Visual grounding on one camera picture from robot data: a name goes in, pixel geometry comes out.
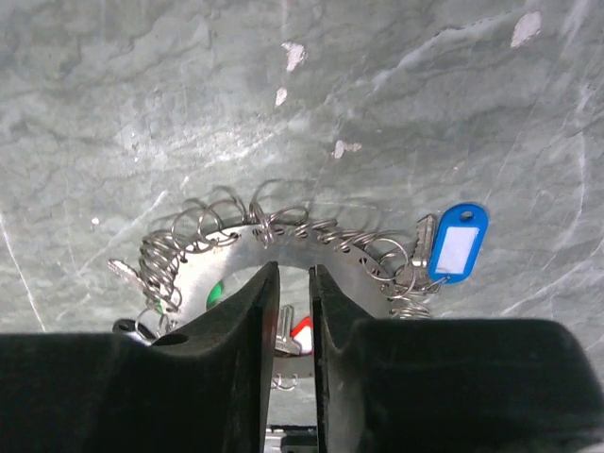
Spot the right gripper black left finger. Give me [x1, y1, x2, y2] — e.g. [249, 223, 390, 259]
[1, 262, 279, 452]

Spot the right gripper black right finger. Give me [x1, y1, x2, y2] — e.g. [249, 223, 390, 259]
[310, 265, 603, 452]

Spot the round metal keyring disc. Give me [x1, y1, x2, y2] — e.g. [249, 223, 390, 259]
[136, 186, 433, 341]

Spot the blue key tag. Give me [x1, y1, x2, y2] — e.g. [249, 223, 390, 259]
[428, 203, 489, 285]

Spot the green key tag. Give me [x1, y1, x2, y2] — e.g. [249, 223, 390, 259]
[206, 281, 224, 310]

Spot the red key tag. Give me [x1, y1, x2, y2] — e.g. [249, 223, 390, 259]
[290, 316, 313, 356]

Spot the black key tag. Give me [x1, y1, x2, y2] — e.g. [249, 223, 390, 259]
[112, 318, 157, 345]

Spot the silver key left side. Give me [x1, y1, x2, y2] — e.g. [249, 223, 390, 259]
[108, 259, 145, 293]

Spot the silver key by blue tag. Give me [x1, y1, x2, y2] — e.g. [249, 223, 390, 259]
[411, 214, 438, 269]

